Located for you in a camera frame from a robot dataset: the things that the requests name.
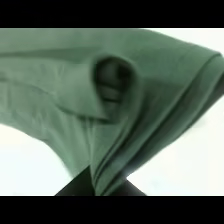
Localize dark green T-shirt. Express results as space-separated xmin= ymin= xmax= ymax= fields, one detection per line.
xmin=0 ymin=28 xmax=224 ymax=197

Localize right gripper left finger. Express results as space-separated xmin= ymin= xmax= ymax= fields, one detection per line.
xmin=54 ymin=165 xmax=96 ymax=197

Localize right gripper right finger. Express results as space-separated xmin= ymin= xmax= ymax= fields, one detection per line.
xmin=108 ymin=179 xmax=148 ymax=197

